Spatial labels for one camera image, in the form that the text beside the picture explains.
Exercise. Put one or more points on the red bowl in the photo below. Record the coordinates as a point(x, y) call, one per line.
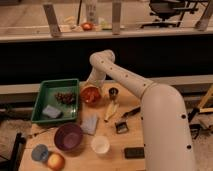
point(90, 95)

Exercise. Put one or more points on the purple bowl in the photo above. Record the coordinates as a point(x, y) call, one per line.
point(68, 137)

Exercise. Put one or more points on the grey sponge in tray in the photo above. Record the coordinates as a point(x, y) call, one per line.
point(51, 112)

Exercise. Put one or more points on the red yellow apple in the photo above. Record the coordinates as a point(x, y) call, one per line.
point(55, 162)

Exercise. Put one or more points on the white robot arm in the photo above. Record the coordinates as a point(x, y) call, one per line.
point(166, 132)

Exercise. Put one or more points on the white plastic cup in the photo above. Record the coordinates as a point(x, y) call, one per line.
point(100, 145)

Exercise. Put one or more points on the green plastic tray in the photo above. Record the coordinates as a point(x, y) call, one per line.
point(46, 96)

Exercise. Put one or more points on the bunch of dark grapes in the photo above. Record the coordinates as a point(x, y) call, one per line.
point(65, 98)

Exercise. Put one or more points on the red fruit on floor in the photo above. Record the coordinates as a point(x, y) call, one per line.
point(87, 26)

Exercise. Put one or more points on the small metal cup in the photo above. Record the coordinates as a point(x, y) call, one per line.
point(113, 93)

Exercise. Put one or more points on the blue round lid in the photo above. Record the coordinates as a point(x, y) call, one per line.
point(40, 153)

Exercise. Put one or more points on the grey folded cloth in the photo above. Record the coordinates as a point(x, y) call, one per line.
point(89, 124)

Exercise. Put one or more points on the dark handled utensil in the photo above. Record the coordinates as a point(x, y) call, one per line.
point(131, 112)

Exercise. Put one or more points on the black office chair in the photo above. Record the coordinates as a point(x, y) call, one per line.
point(169, 13)

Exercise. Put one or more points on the black rectangular block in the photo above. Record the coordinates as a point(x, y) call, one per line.
point(134, 153)

